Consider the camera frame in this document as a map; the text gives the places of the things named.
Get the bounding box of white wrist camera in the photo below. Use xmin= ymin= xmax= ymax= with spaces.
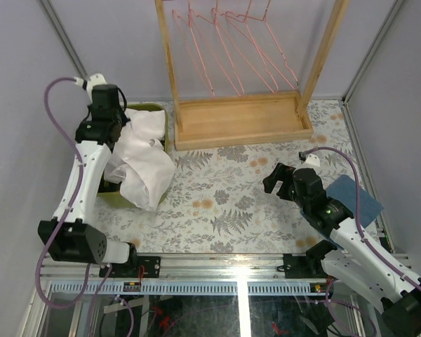
xmin=298 ymin=152 xmax=321 ymax=169
xmin=74 ymin=73 xmax=107 ymax=93

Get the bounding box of wooden clothes rack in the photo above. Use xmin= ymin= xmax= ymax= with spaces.
xmin=155 ymin=1 xmax=349 ymax=150

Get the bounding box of pink wire hanger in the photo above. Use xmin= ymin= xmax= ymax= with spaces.
xmin=171 ymin=1 xmax=217 ymax=98

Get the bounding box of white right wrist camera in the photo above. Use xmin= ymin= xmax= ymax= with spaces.
xmin=298 ymin=152 xmax=321 ymax=169

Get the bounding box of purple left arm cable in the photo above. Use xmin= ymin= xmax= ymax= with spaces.
xmin=34 ymin=76 xmax=113 ymax=337

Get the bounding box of pink hanger of black shirt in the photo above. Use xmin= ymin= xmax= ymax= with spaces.
xmin=211 ymin=1 xmax=279 ymax=95

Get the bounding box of pink hanger of white shirt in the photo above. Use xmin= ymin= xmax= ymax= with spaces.
xmin=222 ymin=1 xmax=300 ymax=92

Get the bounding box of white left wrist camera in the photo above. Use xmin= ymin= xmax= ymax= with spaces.
xmin=74 ymin=73 xmax=107 ymax=93

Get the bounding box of grey slotted cable duct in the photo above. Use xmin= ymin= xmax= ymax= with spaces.
xmin=51 ymin=282 xmax=333 ymax=296

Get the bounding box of pink hanger of plaid shirt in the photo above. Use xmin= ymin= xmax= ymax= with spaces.
xmin=187 ymin=1 xmax=245 ymax=98

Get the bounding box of folded blue cloth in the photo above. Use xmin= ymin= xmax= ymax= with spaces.
xmin=300 ymin=174 xmax=385 ymax=251

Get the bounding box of aluminium front frame rail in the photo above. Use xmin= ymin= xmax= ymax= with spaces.
xmin=38 ymin=252 xmax=417 ymax=282

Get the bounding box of white shirt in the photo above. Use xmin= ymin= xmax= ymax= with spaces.
xmin=103 ymin=107 xmax=177 ymax=212

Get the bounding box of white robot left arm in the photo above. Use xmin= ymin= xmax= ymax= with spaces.
xmin=38 ymin=79 xmax=140 ymax=277

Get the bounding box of olive green plastic basket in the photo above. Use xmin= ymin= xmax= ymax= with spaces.
xmin=94 ymin=102 xmax=171 ymax=210

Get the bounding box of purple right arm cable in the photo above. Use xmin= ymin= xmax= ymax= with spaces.
xmin=298 ymin=146 xmax=421 ymax=337

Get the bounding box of floral patterned tablecloth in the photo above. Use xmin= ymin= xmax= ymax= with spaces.
xmin=94 ymin=100 xmax=355 ymax=253

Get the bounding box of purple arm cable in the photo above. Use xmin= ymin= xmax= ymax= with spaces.
xmin=298 ymin=146 xmax=421 ymax=337
xmin=34 ymin=76 xmax=113 ymax=337

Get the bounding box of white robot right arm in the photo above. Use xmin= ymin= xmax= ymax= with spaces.
xmin=262 ymin=163 xmax=421 ymax=336

